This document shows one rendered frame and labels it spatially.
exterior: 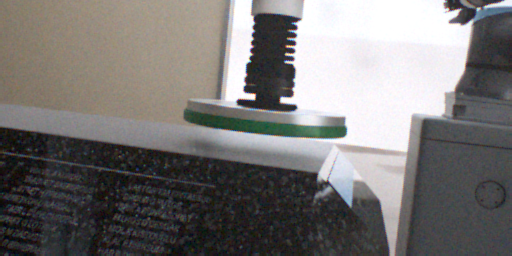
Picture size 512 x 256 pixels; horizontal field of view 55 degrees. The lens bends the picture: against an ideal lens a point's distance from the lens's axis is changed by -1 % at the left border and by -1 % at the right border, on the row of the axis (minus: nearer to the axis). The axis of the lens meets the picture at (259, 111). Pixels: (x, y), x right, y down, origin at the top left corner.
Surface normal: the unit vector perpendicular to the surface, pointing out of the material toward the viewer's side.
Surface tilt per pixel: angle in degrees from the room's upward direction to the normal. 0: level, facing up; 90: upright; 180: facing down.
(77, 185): 45
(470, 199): 90
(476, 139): 90
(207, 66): 90
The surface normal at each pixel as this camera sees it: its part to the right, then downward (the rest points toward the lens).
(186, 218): -0.10, -0.69
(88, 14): -0.22, 0.03
